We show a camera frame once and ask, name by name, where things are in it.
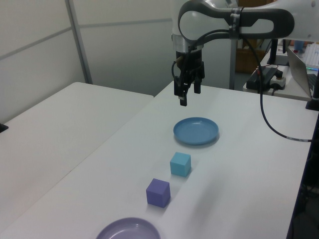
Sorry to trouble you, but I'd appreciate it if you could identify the grey narrow partition post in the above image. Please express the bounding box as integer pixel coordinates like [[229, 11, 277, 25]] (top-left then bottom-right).
[[228, 39, 237, 90]]

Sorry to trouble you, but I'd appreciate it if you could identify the light blue cube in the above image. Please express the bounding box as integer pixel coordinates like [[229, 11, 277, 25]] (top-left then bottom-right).
[[169, 151, 192, 178]]

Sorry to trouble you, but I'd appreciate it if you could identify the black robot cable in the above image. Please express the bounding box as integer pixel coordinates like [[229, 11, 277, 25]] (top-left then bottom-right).
[[171, 29, 313, 143]]

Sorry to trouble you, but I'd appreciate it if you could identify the blue plate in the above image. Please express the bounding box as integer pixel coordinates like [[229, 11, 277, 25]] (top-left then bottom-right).
[[173, 117, 220, 146]]

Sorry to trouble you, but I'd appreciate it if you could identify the purple cube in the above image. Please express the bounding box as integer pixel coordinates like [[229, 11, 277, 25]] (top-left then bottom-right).
[[146, 178, 171, 208]]

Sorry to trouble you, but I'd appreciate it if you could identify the dark table side frame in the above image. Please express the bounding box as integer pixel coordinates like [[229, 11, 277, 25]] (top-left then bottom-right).
[[286, 109, 319, 239]]

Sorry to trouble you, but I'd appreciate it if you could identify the blue cup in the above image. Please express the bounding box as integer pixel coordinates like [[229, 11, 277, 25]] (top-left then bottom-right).
[[293, 39, 305, 53]]

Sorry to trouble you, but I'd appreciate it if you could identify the black monitor stand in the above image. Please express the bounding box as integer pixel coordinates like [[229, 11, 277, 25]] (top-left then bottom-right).
[[269, 39, 290, 67]]

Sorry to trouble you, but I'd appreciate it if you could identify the silver laptop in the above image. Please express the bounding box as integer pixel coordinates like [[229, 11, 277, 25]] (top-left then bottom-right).
[[285, 44, 319, 98]]

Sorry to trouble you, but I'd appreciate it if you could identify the black power box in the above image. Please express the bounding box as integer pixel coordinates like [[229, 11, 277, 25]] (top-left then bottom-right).
[[246, 67, 278, 90]]

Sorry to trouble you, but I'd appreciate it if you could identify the purple plate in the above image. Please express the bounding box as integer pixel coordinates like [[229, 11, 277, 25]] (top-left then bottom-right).
[[95, 217, 161, 239]]

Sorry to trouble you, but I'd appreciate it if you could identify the emergency stop button box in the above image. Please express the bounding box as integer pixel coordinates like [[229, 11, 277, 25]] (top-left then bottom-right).
[[270, 70, 286, 91]]

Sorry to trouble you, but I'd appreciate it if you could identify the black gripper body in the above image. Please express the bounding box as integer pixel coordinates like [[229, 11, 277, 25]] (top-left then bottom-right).
[[173, 49, 206, 86]]

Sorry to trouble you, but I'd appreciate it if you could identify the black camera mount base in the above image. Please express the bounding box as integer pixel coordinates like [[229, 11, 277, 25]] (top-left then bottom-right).
[[305, 69, 319, 111]]

